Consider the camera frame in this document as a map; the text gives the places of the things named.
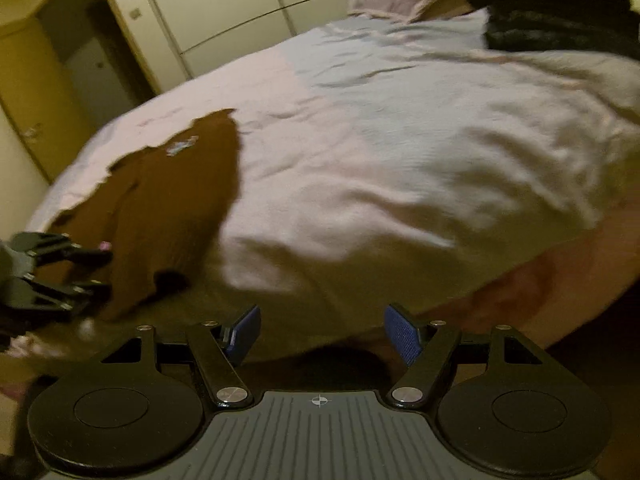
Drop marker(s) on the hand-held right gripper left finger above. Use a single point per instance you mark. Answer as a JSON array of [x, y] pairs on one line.
[[245, 332]]

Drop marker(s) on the white wardrobe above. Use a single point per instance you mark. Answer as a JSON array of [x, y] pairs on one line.
[[240, 5]]

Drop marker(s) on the dark blanket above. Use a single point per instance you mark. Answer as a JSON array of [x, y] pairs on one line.
[[550, 5]]

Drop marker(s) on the yellow wooden door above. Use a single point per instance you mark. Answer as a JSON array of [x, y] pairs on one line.
[[35, 100]]

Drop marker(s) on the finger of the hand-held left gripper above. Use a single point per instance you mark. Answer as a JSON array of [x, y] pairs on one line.
[[75, 255], [65, 296]]

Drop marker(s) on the bed with striped cover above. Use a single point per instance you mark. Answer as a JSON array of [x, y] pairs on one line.
[[400, 160]]

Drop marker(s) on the brown sweater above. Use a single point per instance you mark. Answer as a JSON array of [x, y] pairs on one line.
[[170, 210]]

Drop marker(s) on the pink bed skirt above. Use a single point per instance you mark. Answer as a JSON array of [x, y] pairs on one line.
[[540, 285]]

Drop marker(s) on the grey door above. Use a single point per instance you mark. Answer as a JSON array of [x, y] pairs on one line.
[[105, 75]]

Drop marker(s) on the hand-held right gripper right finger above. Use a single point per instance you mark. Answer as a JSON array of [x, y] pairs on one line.
[[402, 332]]

